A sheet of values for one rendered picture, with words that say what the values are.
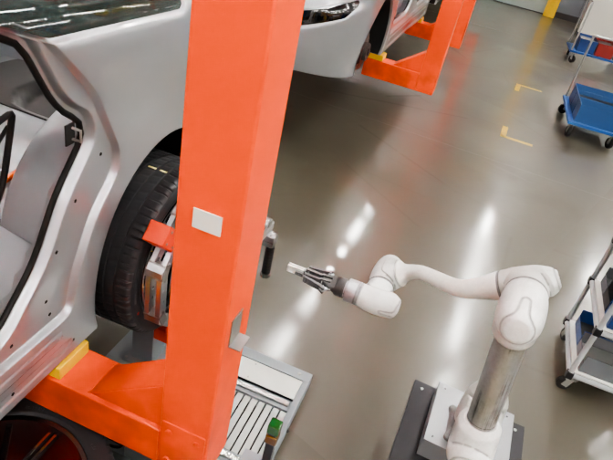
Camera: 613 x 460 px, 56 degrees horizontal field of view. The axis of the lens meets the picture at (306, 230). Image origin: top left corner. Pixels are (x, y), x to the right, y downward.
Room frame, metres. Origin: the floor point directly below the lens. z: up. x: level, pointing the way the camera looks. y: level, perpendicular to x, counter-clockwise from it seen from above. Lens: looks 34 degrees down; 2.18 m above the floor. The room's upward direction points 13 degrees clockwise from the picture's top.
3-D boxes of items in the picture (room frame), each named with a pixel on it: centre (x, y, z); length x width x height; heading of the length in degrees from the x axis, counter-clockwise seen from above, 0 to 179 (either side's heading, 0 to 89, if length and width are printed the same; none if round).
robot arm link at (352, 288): (1.70, -0.22, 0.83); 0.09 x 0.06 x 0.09; 167
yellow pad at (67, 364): (1.21, 0.69, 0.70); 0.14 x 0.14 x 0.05; 77
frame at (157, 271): (1.66, 0.39, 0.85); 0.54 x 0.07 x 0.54; 167
